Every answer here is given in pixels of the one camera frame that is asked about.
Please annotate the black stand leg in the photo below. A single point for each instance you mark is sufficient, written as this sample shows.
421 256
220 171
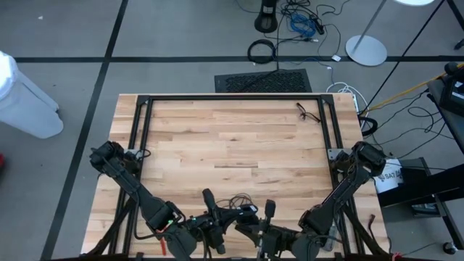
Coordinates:
459 45

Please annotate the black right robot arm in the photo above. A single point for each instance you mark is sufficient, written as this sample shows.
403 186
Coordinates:
344 192

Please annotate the black stand base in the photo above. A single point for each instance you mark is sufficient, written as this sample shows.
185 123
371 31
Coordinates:
266 21

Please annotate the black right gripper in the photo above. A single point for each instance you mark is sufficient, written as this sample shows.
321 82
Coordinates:
279 241

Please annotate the thin black diagonal pole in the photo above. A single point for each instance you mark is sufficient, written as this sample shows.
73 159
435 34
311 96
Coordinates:
417 36

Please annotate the silver round-base floor stand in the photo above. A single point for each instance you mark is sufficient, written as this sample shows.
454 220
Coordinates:
366 52

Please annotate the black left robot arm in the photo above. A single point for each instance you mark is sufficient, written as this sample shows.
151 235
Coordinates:
145 203

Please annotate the white round lamp head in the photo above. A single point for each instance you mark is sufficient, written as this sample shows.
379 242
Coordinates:
413 1

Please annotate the red tape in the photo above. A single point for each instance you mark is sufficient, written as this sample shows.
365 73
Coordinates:
397 256

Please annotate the black power strip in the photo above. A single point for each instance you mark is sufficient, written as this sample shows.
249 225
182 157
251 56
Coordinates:
318 25

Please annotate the black perforated floor mat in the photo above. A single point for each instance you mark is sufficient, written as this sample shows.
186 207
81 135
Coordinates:
264 82

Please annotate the white plastic bin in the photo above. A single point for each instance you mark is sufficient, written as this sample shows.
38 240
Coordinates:
25 108

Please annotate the black aluminium table frame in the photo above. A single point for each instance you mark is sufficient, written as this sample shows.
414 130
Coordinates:
235 97

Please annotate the black-framed eyeglasses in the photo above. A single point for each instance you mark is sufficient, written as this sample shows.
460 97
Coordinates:
303 113

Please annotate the black device white label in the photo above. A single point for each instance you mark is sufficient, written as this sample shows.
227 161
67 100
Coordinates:
451 98

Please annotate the black caster wheel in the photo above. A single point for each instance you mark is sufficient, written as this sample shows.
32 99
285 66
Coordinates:
449 248

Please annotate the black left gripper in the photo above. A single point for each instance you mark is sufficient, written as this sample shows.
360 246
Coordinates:
210 226

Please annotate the small white adapter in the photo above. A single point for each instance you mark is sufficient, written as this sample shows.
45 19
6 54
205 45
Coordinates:
336 57

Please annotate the black equipment cart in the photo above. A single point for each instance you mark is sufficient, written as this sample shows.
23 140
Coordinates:
427 185

